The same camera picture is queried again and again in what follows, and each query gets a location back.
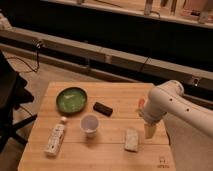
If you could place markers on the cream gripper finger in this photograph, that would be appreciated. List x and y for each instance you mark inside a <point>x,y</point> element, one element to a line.
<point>149,130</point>

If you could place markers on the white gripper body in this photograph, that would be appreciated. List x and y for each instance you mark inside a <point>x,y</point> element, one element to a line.
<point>151,117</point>

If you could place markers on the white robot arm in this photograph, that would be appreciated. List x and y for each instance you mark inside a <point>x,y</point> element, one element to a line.
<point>168,98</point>

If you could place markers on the orange carrot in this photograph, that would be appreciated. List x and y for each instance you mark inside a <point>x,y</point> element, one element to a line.
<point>141,103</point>

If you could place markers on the black rectangular block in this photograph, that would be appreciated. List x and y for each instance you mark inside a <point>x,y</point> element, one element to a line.
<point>105,110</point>

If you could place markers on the green plate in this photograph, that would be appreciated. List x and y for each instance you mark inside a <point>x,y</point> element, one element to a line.
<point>71,100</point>

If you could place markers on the white tube bottle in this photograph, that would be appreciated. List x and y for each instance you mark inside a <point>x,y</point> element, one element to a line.
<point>56,138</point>

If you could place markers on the black office chair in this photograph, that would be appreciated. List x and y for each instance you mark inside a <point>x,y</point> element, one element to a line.
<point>12,95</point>

